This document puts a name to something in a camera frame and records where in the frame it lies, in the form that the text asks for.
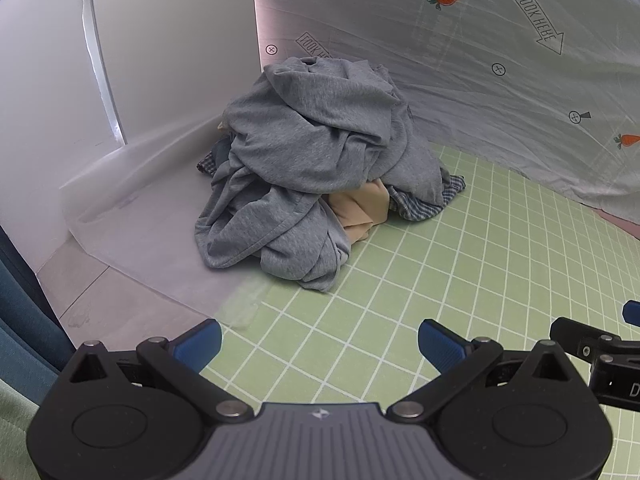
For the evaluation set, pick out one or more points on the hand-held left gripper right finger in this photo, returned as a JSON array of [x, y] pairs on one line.
[[440, 347]]

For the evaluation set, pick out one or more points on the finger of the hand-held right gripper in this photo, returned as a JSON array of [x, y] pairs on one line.
[[632, 312], [575, 332]]

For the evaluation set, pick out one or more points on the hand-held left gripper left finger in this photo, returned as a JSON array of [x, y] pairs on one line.
[[200, 345]]

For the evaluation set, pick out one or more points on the grey garment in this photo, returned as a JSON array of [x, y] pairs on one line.
[[300, 160]]

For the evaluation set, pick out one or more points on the green grid bed sheet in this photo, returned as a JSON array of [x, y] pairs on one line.
[[450, 270]]

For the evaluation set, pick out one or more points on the pink mattress edge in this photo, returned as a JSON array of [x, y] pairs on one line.
[[625, 225]]

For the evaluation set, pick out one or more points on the blue plaid garment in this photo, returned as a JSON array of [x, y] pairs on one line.
[[420, 205]]

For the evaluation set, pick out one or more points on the beige garment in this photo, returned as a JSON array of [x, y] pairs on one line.
[[357, 207]]

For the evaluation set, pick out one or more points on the teal curtain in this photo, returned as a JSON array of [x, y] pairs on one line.
[[25, 320]]

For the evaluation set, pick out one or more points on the light green knit cloth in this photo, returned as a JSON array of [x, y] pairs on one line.
[[15, 430]]

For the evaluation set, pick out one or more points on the clear plastic strip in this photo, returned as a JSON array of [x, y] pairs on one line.
[[102, 60]]

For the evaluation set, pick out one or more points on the grey carrot print cloth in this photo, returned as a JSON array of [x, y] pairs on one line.
[[400, 35]]

